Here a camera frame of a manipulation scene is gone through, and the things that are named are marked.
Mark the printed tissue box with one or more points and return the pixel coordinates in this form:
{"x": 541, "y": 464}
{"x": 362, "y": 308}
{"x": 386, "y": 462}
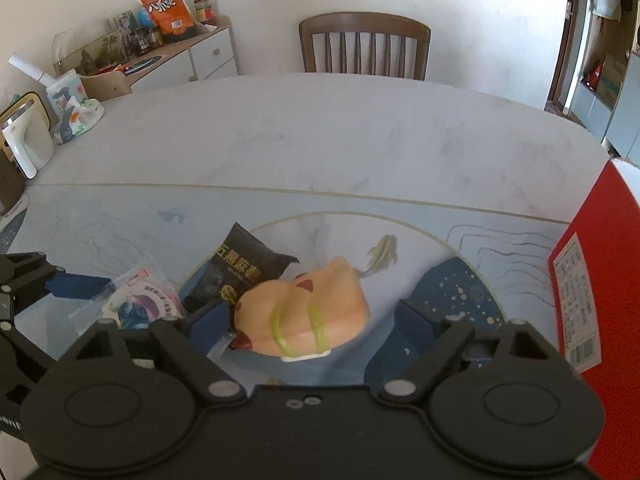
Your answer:
{"x": 67, "y": 92}

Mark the yellow black-rimmed tray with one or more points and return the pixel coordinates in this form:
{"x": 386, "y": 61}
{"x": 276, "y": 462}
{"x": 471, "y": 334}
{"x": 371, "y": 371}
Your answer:
{"x": 20, "y": 102}

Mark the blue round mat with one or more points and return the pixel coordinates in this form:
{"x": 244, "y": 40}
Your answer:
{"x": 145, "y": 63}

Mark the black snack packet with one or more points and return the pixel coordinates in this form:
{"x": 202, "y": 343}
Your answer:
{"x": 240, "y": 260}

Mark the brown wooden chair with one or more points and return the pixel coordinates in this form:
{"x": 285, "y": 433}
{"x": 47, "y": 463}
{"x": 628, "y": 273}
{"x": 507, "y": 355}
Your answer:
{"x": 365, "y": 22}

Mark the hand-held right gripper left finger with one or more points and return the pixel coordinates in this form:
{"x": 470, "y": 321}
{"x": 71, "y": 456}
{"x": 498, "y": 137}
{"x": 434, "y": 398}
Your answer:
{"x": 210, "y": 325}

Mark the white wood-top sideboard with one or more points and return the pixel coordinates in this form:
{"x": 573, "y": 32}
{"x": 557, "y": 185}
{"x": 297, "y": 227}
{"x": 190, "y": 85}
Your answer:
{"x": 215, "y": 55}

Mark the blue white printed table mat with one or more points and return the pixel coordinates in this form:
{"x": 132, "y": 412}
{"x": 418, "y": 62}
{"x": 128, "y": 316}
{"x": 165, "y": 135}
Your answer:
{"x": 125, "y": 230}

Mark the small red toy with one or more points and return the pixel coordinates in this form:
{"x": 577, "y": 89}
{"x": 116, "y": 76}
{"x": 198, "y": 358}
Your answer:
{"x": 117, "y": 67}

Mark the cardboard carton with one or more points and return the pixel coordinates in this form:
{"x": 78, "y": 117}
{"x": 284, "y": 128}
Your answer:
{"x": 612, "y": 77}

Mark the red bag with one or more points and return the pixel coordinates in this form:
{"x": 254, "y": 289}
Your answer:
{"x": 593, "y": 74}

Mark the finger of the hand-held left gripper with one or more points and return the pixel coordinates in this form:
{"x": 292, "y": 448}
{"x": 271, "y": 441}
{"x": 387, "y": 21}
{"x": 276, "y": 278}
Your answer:
{"x": 80, "y": 286}
{"x": 25, "y": 350}

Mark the brown door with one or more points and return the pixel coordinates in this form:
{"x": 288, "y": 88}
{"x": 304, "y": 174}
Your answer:
{"x": 560, "y": 60}

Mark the white kettle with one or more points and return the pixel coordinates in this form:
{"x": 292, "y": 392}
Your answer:
{"x": 30, "y": 140}

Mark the low grey-blue cabinet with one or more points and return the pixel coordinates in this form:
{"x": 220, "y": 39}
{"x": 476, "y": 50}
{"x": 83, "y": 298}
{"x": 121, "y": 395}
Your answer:
{"x": 590, "y": 107}

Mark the tall grey-blue cabinet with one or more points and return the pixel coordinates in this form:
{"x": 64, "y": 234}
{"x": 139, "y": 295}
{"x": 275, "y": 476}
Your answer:
{"x": 627, "y": 120}

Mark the orange snack bag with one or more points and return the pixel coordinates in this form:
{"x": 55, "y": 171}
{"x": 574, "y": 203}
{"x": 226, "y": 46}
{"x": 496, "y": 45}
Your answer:
{"x": 167, "y": 10}

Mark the small dark glass bottles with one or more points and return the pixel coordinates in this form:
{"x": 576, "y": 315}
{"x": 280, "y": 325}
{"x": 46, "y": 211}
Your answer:
{"x": 142, "y": 40}

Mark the printed plastic tissue pack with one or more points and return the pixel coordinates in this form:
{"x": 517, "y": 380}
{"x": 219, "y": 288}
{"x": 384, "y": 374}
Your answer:
{"x": 82, "y": 117}

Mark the white tube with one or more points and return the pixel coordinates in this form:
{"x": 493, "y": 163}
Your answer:
{"x": 27, "y": 69}

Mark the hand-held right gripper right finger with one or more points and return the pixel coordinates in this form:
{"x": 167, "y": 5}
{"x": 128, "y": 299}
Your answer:
{"x": 414, "y": 322}

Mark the clear purple-print packet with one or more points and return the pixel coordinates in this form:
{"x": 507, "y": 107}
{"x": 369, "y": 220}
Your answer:
{"x": 145, "y": 300}

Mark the glass tank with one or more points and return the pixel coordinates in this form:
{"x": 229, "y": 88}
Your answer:
{"x": 95, "y": 50}

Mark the red cardboard box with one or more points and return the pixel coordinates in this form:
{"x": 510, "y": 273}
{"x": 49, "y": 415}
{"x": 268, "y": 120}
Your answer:
{"x": 600, "y": 210}

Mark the red-lid jar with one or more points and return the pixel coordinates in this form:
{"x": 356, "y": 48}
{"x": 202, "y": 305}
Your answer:
{"x": 204, "y": 10}

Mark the orange squishy toy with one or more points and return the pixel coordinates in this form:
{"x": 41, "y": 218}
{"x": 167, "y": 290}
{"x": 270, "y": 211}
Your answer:
{"x": 310, "y": 310}

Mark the red patterned rug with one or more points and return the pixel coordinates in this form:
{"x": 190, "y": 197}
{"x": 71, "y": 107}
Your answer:
{"x": 554, "y": 106}

